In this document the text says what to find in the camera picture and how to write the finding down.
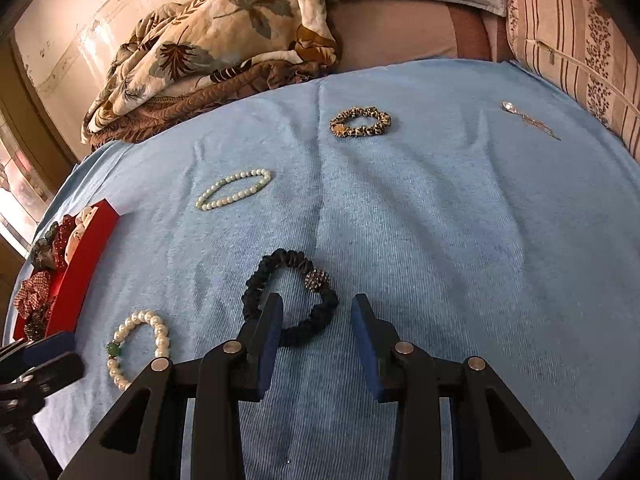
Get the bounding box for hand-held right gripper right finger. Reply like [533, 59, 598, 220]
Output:
[350, 292, 576, 480]

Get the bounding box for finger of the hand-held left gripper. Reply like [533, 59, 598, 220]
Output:
[22, 352, 84, 403]
[20, 332, 77, 378]

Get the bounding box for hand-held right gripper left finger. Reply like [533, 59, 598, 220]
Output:
[57, 292, 286, 480]

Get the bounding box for rhinestone hair claw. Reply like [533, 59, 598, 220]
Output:
[22, 300, 57, 341]

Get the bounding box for red plaid scrunchie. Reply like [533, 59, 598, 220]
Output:
[15, 270, 57, 318]

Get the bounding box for dark scrunchie with rhinestone ball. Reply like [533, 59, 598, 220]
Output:
[241, 247, 340, 347]

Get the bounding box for red tray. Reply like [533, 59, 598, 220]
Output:
[12, 198, 121, 342]

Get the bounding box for brown black tulle scrunchie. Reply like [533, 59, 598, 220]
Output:
[30, 222, 61, 267]

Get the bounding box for large pearl bracelet green bead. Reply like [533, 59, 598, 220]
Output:
[106, 310, 171, 392]

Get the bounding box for red polka-dot scrunchie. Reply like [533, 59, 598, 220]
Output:
[52, 221, 83, 263]

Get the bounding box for white polka-dot scrunchie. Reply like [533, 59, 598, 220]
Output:
[75, 205, 101, 256]

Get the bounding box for small pearl bracelet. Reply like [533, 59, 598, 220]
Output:
[195, 168, 272, 211]

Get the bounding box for blue blanket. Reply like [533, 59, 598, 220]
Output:
[0, 59, 640, 480]

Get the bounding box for leopard print scrunchie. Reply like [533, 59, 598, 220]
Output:
[329, 106, 392, 140]

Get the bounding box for silver brooch pin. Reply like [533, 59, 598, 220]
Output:
[501, 101, 562, 142]

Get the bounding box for leaf print quilt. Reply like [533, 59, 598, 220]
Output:
[81, 0, 343, 150]

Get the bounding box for pink brown bedsheet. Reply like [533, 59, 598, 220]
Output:
[325, 0, 516, 78]

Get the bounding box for striped floral pillow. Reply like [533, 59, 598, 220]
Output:
[502, 0, 640, 161]

